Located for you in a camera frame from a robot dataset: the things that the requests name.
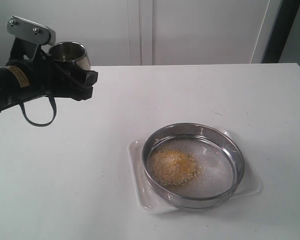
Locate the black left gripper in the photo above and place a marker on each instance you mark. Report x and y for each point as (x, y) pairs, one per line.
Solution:
(32, 73)

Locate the stainless steel cup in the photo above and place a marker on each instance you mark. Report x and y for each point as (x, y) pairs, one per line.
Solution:
(71, 54)

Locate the yellow grain powder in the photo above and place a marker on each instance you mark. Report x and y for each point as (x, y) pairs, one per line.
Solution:
(172, 167)

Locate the round stainless steel sieve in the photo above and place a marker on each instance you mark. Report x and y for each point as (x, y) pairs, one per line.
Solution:
(220, 162)

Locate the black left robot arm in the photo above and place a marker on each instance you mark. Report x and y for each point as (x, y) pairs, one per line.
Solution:
(9, 103)

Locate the white cabinet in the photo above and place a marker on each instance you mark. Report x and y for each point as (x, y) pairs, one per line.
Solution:
(152, 32)

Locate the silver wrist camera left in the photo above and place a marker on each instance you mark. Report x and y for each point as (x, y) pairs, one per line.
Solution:
(30, 31)

